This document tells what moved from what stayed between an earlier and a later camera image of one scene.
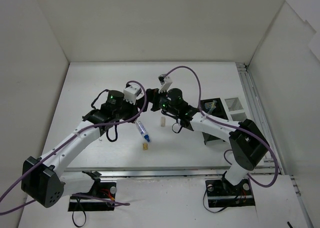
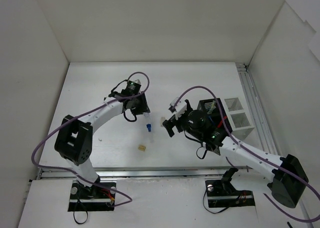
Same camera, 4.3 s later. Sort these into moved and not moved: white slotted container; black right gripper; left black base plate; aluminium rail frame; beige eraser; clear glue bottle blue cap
Moved: clear glue bottle blue cap; black right gripper
Not moved: left black base plate; aluminium rail frame; white slotted container; beige eraser
